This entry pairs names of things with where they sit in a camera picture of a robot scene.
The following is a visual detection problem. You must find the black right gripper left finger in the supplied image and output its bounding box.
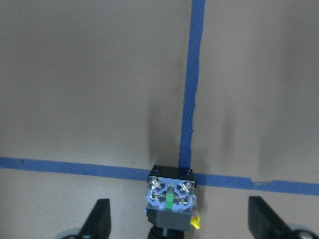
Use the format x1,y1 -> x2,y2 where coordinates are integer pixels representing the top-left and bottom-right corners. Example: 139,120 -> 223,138
77,199 -> 112,239

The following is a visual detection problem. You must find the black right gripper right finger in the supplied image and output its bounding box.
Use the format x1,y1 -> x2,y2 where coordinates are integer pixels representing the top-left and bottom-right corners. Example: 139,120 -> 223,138
248,196 -> 292,239

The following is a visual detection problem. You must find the yellow push button switch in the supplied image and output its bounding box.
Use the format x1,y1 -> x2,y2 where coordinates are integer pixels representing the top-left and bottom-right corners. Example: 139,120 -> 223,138
145,165 -> 201,239

